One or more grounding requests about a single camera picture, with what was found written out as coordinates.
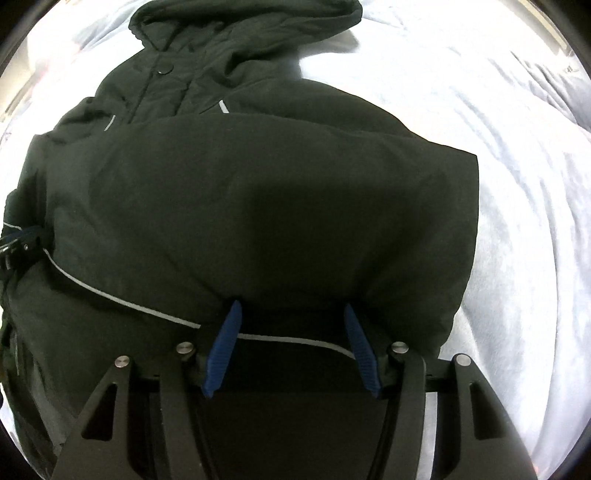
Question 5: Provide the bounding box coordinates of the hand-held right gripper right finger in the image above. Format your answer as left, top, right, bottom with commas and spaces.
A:
344, 302, 539, 480

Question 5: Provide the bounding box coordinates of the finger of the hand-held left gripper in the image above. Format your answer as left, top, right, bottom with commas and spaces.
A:
0, 227, 52, 278

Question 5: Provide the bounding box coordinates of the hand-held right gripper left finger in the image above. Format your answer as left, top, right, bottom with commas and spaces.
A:
51, 300, 243, 480

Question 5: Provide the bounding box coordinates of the black hooded jacket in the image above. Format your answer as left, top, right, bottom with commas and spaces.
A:
0, 0, 481, 480

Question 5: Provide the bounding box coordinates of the floral fleece blanket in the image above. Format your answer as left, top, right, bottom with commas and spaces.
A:
0, 0, 591, 476

